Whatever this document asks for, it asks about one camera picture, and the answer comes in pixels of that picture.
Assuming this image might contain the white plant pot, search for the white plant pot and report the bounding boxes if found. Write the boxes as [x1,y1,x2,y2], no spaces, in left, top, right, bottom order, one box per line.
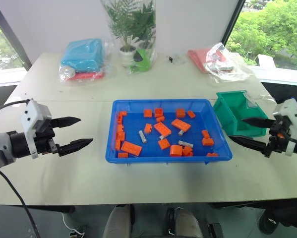
[119,45,137,66]

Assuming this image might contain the green plastic bin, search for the green plastic bin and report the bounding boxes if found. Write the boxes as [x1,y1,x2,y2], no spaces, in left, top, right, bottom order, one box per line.
[212,90,269,138]

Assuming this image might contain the black caster wheel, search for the black caster wheel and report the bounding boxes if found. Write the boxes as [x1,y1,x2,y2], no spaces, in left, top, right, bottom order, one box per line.
[258,210,279,236]

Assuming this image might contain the dark table frame bar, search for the dark table frame bar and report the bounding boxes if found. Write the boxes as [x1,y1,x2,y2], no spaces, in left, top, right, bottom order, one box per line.
[0,204,76,214]

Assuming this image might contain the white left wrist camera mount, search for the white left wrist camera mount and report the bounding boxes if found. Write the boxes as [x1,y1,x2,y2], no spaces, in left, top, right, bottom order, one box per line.
[21,99,52,160]

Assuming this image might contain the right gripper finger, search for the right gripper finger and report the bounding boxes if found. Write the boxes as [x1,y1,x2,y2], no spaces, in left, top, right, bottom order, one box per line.
[228,135,269,156]
[241,117,276,129]

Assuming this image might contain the thin white cable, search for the thin white cable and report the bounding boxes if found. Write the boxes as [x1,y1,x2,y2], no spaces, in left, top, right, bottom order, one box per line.
[62,212,85,237]

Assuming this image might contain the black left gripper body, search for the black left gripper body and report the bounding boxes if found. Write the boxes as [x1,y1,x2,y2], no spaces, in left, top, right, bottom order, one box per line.
[34,118,62,156]

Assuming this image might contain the dark window frame post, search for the dark window frame post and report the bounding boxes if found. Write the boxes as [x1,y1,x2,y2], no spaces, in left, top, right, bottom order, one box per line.
[221,0,246,47]
[0,0,33,72]

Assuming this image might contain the large orange block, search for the large orange block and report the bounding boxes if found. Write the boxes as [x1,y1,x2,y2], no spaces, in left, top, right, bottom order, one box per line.
[120,141,143,157]
[153,122,172,137]
[171,119,192,132]

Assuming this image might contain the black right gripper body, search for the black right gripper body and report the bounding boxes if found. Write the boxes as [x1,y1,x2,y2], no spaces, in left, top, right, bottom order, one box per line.
[263,116,292,158]

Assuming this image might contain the pink folded cloth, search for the pink folded cloth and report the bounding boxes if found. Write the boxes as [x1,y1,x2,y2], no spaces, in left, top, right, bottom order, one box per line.
[187,49,235,74]

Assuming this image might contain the blue folded cloth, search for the blue folded cloth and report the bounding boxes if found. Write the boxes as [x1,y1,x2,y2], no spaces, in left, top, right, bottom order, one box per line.
[60,38,104,73]

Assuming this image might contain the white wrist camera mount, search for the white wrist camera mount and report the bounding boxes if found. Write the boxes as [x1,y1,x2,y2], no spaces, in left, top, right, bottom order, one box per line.
[21,99,52,160]
[273,97,297,157]

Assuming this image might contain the green and black object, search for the green and black object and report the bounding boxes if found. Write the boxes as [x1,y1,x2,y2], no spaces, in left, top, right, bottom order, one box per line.
[129,48,152,73]

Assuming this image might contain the rounded orange block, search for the rounded orange block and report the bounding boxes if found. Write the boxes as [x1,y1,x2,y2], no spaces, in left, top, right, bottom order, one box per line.
[170,145,183,157]

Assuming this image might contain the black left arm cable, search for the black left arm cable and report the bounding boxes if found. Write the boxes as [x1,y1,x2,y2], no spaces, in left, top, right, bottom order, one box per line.
[0,170,41,238]

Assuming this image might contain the crumpled clear plastic bag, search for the crumpled clear plastic bag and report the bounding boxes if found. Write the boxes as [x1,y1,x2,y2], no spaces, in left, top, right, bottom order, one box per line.
[204,42,260,84]

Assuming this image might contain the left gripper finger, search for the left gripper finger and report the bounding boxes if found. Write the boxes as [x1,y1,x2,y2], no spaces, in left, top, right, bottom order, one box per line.
[51,116,81,129]
[59,138,94,158]

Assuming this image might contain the grey rounded shape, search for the grey rounded shape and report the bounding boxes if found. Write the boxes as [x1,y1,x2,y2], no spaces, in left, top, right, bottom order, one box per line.
[102,205,133,238]
[174,207,204,238]

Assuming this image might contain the red folded cloth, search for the red folded cloth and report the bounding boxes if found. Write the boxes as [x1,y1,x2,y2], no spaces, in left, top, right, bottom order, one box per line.
[65,70,106,82]

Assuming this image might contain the blue item in plastic bag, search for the blue item in plastic bag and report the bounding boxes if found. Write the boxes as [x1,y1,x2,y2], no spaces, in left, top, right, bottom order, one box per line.
[58,36,115,85]

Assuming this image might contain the blue plastic tray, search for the blue plastic tray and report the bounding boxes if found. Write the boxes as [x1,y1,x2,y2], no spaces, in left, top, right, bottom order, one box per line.
[105,99,233,166]

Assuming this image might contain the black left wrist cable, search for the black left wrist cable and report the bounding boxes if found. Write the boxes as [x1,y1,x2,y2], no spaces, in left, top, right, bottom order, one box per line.
[0,99,29,122]

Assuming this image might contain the green potted plant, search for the green potted plant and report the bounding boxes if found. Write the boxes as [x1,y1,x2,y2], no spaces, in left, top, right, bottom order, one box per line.
[105,0,156,50]

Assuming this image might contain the potted plant in plastic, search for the potted plant in plastic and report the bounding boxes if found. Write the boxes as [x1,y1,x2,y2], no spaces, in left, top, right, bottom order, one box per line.
[100,0,157,74]

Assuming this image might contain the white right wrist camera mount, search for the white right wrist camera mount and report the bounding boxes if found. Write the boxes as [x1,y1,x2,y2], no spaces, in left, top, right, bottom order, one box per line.
[273,97,297,157]

